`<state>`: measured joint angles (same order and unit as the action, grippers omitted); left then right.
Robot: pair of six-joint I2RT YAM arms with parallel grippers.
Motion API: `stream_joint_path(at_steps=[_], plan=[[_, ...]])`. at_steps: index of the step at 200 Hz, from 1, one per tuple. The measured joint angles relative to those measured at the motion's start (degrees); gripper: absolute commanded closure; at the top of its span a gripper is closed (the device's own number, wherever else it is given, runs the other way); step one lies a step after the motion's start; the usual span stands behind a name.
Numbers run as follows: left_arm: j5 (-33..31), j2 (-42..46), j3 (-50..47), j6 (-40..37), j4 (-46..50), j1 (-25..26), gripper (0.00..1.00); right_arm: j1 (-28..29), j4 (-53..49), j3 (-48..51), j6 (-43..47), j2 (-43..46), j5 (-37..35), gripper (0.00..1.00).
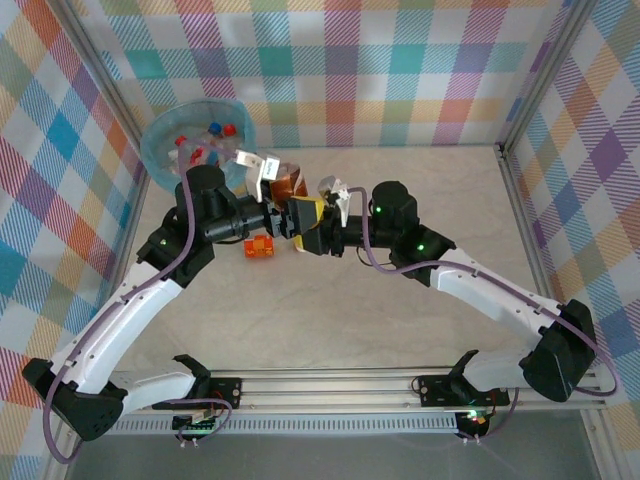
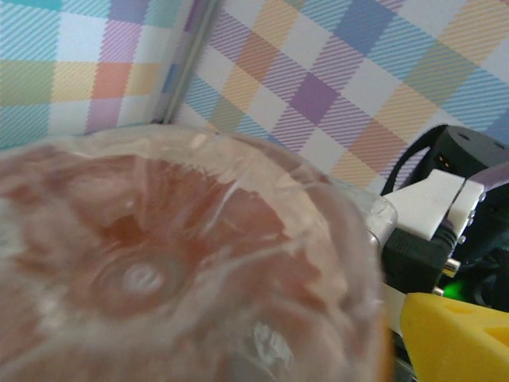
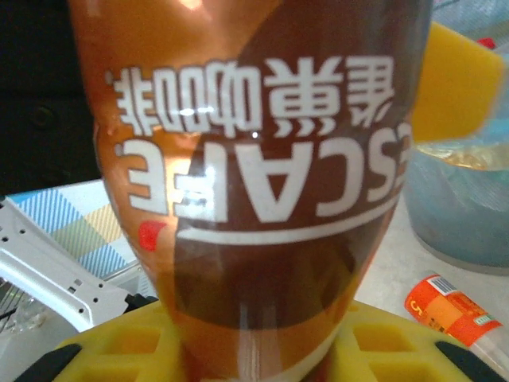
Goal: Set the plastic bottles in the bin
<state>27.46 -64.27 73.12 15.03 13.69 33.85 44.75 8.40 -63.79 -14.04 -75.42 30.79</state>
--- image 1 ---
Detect blue bin liner bag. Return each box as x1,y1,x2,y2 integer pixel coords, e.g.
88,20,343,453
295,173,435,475
139,98,259,189

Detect grey plastic bin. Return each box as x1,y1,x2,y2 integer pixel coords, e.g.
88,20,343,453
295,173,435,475
139,98,259,194

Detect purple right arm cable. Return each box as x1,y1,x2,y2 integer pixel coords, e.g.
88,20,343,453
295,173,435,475
347,185,621,445

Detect plaid cloth wall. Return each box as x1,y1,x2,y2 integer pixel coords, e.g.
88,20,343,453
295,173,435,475
69,0,569,150
507,0,640,480
0,0,134,480

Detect orange label plastic bottle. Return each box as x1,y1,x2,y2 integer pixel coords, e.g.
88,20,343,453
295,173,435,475
243,235,276,260

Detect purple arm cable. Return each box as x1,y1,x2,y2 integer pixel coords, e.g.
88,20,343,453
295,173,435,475
42,144,234,464
347,185,621,445

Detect left control board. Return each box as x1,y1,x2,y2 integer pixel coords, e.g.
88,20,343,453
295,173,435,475
172,412,224,436

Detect control board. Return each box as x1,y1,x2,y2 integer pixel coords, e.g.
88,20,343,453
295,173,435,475
172,412,224,436
457,409,494,434

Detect aluminium side rail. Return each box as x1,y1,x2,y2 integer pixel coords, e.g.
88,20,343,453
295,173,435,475
107,167,154,301
494,142,581,371

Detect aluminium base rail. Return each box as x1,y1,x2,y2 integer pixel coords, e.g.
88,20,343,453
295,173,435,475
53,368,607,416

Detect aluminium frame post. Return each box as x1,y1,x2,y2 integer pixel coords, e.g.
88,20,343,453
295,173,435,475
497,0,601,151
57,0,146,169

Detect right control board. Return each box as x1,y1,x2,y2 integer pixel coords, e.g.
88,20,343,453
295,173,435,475
457,409,494,434

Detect slotted grey cable duct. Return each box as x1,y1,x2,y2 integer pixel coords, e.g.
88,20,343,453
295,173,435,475
78,417,460,437

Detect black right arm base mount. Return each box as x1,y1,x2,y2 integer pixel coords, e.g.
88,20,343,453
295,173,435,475
415,373,511,409

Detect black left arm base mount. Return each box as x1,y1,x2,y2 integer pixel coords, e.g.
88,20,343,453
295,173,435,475
151,374,244,412

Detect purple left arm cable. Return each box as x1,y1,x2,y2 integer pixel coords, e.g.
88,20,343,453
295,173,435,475
42,144,234,464

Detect brown plastic bottle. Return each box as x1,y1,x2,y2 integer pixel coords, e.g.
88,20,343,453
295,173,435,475
259,162,311,202

